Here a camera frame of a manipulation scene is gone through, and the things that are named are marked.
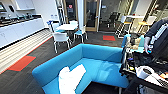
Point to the white t-shirt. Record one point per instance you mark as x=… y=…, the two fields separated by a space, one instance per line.
x=71 y=80

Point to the white chair with blue seat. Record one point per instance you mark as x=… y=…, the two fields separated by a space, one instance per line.
x=80 y=31
x=55 y=26

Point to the large blue sofa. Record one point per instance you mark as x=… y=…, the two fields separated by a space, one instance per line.
x=100 y=63

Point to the white cafe table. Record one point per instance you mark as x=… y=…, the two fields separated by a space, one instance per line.
x=66 y=26

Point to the wood-framed glass door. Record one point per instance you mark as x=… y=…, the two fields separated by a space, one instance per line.
x=70 y=10
x=91 y=15

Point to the small blue sofa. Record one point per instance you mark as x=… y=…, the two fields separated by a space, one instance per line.
x=126 y=41

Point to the white bar stool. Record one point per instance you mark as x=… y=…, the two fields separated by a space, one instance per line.
x=121 y=25

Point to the white paper roll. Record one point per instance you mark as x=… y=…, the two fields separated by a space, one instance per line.
x=145 y=72

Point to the white kitchen cabinets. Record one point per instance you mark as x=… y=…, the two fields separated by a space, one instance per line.
x=20 y=31

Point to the bar stool with yellow seat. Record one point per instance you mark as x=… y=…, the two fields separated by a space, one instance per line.
x=146 y=24

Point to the person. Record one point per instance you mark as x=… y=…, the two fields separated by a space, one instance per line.
x=159 y=36

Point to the white upper wall cabinet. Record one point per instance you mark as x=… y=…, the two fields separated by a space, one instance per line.
x=25 y=4

